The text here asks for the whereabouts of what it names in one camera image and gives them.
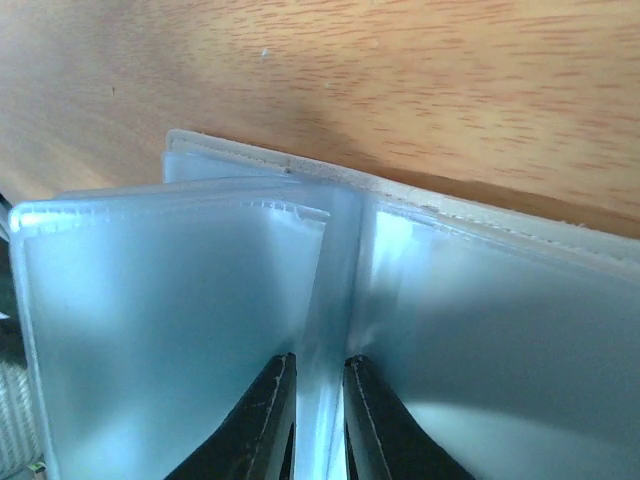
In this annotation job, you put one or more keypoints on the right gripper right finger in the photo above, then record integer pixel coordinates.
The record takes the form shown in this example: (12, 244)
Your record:
(382, 438)

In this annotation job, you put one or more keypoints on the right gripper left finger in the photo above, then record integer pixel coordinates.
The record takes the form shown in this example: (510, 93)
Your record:
(257, 438)

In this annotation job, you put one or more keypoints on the beige leather card holder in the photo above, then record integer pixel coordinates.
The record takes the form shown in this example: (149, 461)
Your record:
(146, 312)

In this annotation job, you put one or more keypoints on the aluminium front rail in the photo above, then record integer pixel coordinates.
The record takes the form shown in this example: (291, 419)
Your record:
(20, 439)

